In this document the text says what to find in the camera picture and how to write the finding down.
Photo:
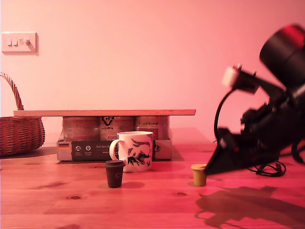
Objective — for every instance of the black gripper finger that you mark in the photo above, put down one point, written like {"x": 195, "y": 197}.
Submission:
{"x": 250, "y": 159}
{"x": 221, "y": 155}

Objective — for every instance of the green coffee capsule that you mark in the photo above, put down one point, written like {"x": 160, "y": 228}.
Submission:
{"x": 199, "y": 179}

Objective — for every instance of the dark coffee capsule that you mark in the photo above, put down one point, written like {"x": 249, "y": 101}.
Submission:
{"x": 115, "y": 176}

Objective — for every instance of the wooden shelf board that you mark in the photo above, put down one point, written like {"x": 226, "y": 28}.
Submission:
{"x": 95, "y": 112}

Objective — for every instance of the food can with script label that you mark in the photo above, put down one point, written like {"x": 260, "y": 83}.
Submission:
{"x": 152, "y": 126}

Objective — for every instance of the white mug with black print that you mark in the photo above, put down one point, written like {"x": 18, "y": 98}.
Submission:
{"x": 122, "y": 155}

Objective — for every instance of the shrink-wrapped food can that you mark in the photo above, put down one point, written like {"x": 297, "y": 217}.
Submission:
{"x": 116, "y": 125}
{"x": 81, "y": 128}

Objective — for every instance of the cardboard tray of cans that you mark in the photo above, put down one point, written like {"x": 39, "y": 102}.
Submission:
{"x": 83, "y": 150}

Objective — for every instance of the wicker basket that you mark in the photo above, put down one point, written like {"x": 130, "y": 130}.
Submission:
{"x": 19, "y": 136}

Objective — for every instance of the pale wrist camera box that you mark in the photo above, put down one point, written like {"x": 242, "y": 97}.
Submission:
{"x": 230, "y": 76}

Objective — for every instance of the white light switch plate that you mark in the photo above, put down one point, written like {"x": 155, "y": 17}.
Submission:
{"x": 19, "y": 47}

